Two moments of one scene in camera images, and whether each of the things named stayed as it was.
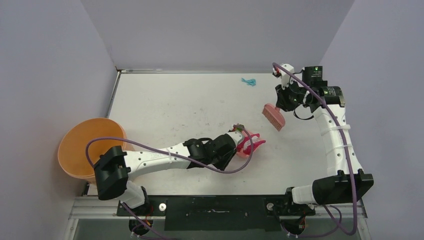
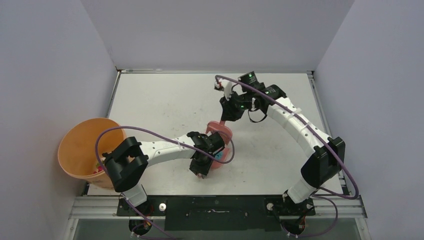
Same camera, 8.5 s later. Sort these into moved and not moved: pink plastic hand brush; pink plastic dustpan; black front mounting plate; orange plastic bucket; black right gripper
Moved: black right gripper; pink plastic dustpan; pink plastic hand brush
Not moved: black front mounting plate; orange plastic bucket
